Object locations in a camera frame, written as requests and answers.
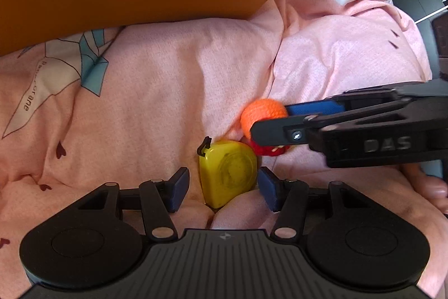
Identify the yellow tape measure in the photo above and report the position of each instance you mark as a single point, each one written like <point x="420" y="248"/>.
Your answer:
<point x="227" y="173"/>

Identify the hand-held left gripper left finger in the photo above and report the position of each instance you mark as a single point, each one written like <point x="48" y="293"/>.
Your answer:
<point x="178" y="190"/>

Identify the person's right hand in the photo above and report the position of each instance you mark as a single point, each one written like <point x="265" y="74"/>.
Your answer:
<point x="430" y="190"/>

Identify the pink printed duvet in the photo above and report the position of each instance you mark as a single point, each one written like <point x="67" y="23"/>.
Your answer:
<point x="157" y="81"/>

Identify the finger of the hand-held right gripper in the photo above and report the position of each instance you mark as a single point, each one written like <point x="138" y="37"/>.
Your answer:
<point x="315" y="107"/>
<point x="276" y="132"/>

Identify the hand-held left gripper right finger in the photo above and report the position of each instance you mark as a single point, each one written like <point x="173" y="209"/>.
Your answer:
<point x="269" y="188"/>

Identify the orange crochet ball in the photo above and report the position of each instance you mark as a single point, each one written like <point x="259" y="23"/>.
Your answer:
<point x="262" y="113"/>

